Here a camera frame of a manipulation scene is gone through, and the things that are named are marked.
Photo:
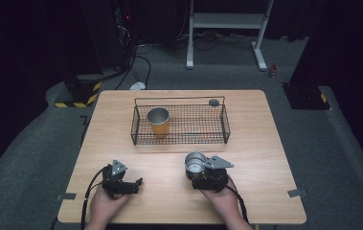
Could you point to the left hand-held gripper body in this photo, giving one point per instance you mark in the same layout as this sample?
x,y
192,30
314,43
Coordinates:
x,y
113,180

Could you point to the grey tape strip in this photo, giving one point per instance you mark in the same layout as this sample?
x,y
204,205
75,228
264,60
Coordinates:
x,y
297,193
66,196

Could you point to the white power adapter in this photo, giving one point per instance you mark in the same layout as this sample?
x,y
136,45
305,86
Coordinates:
x,y
137,86

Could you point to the grey round table cap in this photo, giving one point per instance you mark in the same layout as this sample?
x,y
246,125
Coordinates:
x,y
214,102

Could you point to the person's left hand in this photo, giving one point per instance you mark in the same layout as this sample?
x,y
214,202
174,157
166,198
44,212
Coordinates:
x,y
105,206

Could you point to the person's right hand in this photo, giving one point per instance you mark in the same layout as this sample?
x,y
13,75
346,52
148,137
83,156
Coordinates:
x,y
222,201

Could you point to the tall orange steel cup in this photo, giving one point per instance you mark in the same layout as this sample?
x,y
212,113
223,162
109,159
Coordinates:
x,y
158,121

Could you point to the white metal stand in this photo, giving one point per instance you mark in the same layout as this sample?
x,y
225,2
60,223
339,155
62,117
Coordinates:
x,y
227,20

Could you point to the short dark steel cup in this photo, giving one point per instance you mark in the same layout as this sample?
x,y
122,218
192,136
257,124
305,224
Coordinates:
x,y
195,163

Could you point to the black yellow striped base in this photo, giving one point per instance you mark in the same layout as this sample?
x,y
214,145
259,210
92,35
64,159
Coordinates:
x,y
80,96

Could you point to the black base with yellow mark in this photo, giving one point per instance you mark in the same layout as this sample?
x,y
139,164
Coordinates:
x,y
306,97

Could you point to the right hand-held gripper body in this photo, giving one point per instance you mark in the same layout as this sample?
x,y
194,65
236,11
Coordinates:
x,y
212,175

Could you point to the dark computer rack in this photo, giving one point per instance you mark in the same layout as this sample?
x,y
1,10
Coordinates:
x,y
112,32

